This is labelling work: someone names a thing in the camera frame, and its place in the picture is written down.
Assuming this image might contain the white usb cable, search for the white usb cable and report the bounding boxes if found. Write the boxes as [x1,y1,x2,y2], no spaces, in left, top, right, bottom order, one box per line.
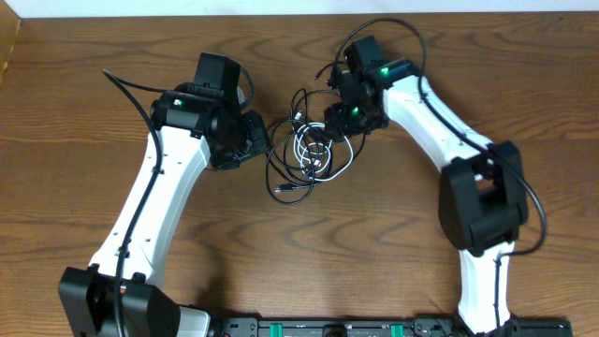
[292,110,355,183]

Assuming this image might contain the black usb cable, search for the black usb cable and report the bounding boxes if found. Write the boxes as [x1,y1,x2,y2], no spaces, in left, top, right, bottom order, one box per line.
[264,59,369,206]

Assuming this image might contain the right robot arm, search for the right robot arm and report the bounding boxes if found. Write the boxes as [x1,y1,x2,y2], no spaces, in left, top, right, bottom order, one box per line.
[325,36,529,335]

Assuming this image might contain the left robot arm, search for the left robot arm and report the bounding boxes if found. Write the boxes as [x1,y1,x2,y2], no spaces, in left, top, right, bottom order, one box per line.
[58,52,270,336]

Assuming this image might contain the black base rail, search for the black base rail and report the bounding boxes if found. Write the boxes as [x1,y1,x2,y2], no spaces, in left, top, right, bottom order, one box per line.
[206,316,574,337]

